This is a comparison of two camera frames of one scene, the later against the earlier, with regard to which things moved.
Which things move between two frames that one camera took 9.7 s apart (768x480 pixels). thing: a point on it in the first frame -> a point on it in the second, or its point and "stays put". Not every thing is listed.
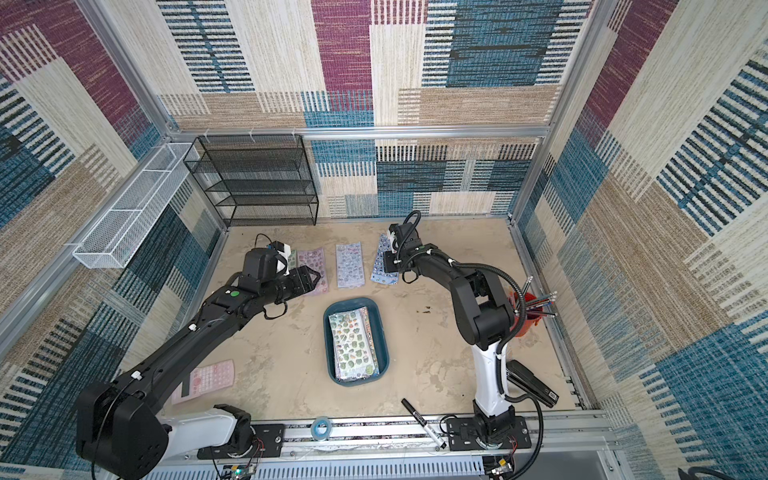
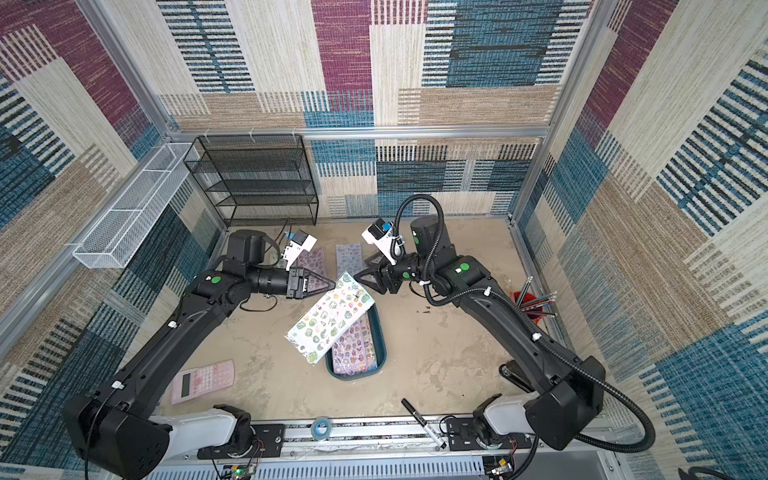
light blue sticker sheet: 349,261 stays put
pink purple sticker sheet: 315,260 stays put
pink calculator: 207,379 stays put
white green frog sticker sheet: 354,344 -> 328,321
